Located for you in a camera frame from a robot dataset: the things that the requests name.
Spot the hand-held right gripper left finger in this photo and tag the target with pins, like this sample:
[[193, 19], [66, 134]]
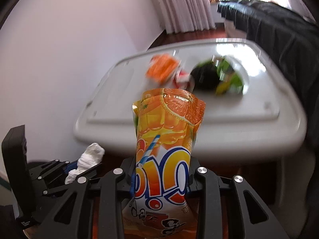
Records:
[[124, 179]]

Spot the pink patterned curtain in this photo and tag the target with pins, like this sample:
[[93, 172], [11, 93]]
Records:
[[184, 5]]

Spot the orange snack wrapper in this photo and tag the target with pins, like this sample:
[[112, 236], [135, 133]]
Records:
[[162, 67]]

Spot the green snack wrapper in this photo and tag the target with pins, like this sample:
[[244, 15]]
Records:
[[231, 82]]

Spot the white tissue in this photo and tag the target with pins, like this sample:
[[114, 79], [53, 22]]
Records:
[[91, 154]]

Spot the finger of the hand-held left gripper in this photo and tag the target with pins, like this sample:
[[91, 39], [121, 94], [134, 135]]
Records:
[[74, 185], [54, 168]]

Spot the orange juice pouch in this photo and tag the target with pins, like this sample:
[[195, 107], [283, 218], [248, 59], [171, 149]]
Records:
[[162, 134]]

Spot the white plastic storage box lid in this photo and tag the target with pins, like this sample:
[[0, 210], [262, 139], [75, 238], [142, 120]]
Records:
[[249, 119]]

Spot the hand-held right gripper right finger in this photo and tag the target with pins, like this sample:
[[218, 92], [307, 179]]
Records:
[[204, 186]]

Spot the white bed frame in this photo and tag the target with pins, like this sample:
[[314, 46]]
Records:
[[233, 29]]

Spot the red and white wrapper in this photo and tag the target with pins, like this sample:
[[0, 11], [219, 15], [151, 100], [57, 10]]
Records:
[[180, 77]]

